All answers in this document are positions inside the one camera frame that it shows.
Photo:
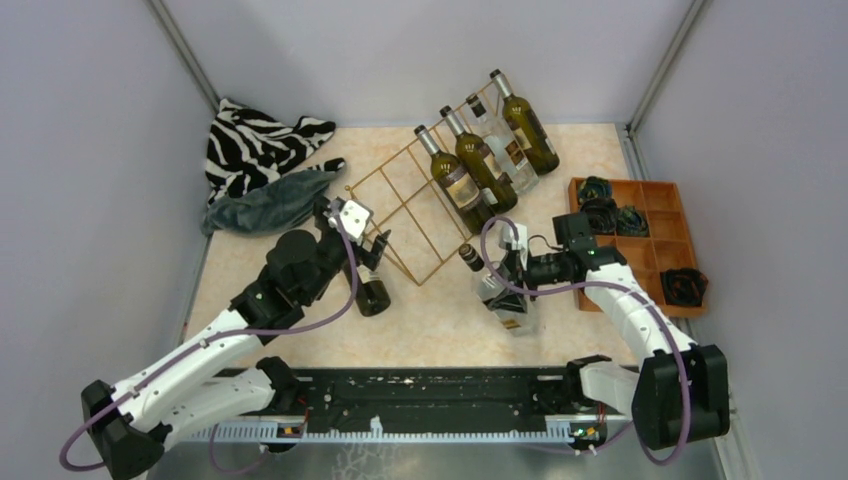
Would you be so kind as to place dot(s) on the yellow patterned rolled tie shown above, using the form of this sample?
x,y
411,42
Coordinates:
x,y
593,187

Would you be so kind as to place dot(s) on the dark bottle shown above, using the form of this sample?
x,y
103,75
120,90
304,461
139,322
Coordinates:
x,y
372,297
481,162

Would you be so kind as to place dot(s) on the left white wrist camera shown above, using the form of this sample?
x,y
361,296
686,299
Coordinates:
x,y
353,219

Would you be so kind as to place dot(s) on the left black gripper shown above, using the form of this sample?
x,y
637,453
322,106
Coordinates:
x,y
365,256

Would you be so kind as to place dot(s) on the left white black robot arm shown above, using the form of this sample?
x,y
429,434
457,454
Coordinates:
x,y
133,422

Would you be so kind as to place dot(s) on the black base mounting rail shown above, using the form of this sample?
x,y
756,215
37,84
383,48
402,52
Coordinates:
x,y
529,405

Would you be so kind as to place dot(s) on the wooden compartment tray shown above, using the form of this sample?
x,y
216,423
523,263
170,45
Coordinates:
x,y
669,245

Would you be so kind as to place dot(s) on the brown wine bottle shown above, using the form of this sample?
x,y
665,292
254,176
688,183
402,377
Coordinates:
x,y
456,182

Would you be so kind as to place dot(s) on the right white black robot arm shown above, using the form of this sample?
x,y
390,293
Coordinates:
x,y
679,392

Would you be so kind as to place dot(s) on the clear square liquor bottle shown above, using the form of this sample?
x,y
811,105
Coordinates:
x,y
505,147

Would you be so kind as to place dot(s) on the olive green wine bottle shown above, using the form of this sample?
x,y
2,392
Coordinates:
x,y
526,127

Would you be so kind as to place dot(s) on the gold wire wine rack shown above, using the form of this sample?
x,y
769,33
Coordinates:
x,y
426,229

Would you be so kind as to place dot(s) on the grey plush cloth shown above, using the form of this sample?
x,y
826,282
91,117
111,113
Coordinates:
x,y
281,205

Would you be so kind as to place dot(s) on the zebra striped cloth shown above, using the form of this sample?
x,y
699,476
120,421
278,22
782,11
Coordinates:
x,y
248,149

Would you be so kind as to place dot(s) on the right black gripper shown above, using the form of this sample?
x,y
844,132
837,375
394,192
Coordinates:
x,y
514,302

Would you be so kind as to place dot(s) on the dark rolled tie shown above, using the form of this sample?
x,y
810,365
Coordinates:
x,y
602,215
632,222

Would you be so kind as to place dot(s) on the black rolled belt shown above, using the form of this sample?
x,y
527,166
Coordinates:
x,y
684,287

